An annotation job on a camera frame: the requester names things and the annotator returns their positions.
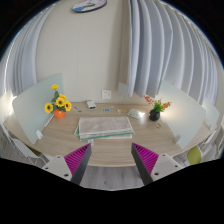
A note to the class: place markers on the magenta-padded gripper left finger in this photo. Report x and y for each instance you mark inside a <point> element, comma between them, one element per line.
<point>76,159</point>

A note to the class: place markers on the white wall socket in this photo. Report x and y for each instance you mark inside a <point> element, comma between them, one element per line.
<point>106,94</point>

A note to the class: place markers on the frosted desk divider panel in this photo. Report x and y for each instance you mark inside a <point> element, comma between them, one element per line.
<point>181,113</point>
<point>31,106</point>

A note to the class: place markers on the beige and green towel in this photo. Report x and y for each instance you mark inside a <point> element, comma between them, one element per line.
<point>105,126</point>

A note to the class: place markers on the small green grey sticker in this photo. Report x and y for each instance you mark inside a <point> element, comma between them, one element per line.
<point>79,111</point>

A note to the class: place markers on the green chair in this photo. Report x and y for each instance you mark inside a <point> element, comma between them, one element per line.
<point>194,155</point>

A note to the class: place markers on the pale yellow sticker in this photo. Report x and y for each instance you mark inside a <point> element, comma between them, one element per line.
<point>121,111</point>

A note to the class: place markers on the small white box device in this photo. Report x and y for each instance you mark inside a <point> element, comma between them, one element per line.
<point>91,104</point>

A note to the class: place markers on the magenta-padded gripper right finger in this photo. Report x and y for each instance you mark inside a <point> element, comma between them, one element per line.
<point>146,158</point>

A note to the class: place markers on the grey white curtain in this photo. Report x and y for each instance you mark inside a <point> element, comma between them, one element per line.
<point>23,56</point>
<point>166,46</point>

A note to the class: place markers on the blue sticker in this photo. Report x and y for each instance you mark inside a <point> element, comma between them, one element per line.
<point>106,109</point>

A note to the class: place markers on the orange flowers in black vase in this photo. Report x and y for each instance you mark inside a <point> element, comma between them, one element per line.
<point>154,115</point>

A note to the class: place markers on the round wall clock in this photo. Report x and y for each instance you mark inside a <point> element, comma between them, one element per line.
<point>89,5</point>

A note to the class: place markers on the sunflowers in orange vase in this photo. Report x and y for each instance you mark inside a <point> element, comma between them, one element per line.
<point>59,103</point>

